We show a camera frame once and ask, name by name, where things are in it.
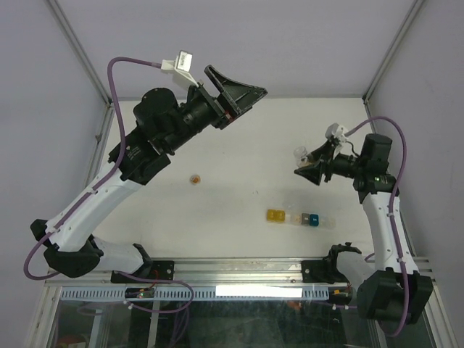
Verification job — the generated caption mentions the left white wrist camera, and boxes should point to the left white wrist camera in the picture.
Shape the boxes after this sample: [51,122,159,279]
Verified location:
[160,50,199,89]

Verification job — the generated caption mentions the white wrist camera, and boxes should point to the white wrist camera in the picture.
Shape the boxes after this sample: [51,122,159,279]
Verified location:
[325,123,348,145]
[160,50,199,89]

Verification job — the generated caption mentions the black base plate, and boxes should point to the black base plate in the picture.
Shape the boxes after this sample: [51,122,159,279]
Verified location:
[301,258,368,284]
[110,260,175,283]

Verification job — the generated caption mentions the aluminium frame post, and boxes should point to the aluminium frame post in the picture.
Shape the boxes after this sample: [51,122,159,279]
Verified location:
[46,0,112,106]
[362,0,428,104]

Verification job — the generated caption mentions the clear bottle cap orange label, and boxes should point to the clear bottle cap orange label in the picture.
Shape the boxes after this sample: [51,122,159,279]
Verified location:
[189,174,201,185]

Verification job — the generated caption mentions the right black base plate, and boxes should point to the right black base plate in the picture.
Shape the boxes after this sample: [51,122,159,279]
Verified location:
[301,258,368,284]

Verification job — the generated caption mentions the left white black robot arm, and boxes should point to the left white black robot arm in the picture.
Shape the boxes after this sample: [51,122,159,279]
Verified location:
[30,63,268,282]

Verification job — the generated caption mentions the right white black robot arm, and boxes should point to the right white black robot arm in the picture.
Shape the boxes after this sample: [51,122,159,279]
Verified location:
[294,133,433,327]

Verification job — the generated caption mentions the left aluminium frame post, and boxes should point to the left aluminium frame post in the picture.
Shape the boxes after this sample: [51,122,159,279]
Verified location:
[46,0,112,106]

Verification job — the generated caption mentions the aluminium mounting rail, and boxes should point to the aluminium mounting rail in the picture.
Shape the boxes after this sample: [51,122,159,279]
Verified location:
[45,257,435,286]

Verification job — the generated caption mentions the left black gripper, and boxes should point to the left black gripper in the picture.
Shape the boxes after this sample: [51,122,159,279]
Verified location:
[165,67,269,154]

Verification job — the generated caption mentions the right aluminium frame post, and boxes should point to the right aluminium frame post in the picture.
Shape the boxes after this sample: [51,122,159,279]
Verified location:
[362,0,428,104]

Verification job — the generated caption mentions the white slotted cable duct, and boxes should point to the white slotted cable duct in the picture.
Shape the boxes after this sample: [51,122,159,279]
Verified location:
[61,285,329,302]

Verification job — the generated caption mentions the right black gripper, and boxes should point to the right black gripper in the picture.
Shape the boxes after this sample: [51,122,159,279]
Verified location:
[294,139,365,186]

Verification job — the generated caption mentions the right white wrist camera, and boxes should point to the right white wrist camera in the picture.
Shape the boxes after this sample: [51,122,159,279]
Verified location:
[325,123,348,145]

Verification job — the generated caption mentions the clear bottle yellow pills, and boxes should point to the clear bottle yellow pills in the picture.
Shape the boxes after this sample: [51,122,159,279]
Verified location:
[293,146,315,168]

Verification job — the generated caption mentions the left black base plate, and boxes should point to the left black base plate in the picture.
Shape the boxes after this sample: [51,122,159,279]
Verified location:
[110,260,175,283]

